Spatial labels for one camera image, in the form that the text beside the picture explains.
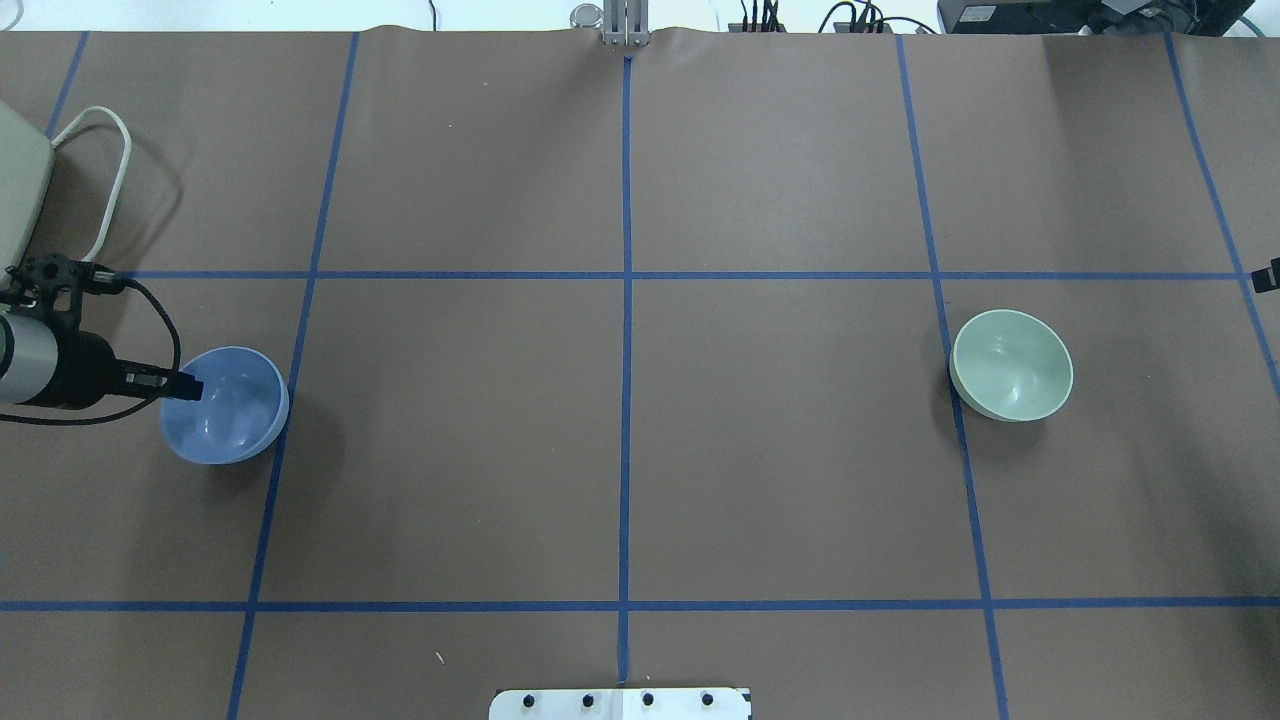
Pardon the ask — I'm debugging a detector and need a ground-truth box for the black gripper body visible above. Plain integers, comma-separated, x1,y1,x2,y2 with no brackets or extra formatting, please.
55,331,151,410

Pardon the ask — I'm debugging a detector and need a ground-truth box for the blue bowl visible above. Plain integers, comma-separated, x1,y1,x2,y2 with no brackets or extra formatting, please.
159,346,291,465

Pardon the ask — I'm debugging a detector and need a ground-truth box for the green bowl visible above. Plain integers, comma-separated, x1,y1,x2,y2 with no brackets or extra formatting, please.
948,309,1075,423

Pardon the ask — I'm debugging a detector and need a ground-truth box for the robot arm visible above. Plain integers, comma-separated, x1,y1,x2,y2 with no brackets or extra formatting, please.
1,313,204,410

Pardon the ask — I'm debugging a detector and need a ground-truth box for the cream toaster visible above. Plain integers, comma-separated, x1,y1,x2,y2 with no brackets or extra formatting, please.
1,102,54,290

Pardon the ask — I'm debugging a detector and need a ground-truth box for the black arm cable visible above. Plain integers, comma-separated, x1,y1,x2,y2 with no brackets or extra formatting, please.
0,275,183,427

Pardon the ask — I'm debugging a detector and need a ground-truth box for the white toaster power cord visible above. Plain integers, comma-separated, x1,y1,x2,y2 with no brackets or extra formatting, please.
47,106,133,264

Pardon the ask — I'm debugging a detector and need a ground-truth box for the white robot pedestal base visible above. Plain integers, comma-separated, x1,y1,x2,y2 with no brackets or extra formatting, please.
488,687,754,719

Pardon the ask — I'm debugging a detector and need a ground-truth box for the aluminium camera post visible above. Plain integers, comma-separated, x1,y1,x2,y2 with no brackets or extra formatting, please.
600,0,652,47

